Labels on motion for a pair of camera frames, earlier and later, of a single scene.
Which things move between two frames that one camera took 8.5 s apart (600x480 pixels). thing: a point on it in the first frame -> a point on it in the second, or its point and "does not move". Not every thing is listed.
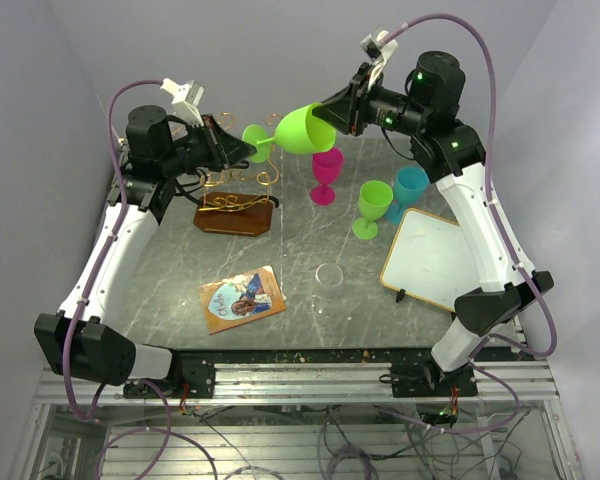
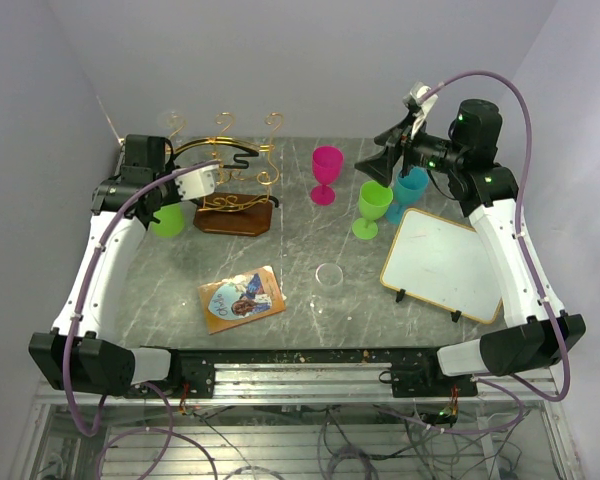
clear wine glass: [329, 278] does not move
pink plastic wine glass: [327, 167] does not move
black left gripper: [225, 149] -> [175, 194]
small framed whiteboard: [430, 260] does not move
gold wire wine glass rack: [235, 202] does not move
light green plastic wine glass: [301, 132] -> [171, 221]
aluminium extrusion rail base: [309, 380] does not move
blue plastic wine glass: [410, 186] does not move
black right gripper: [357, 96] -> [381, 167]
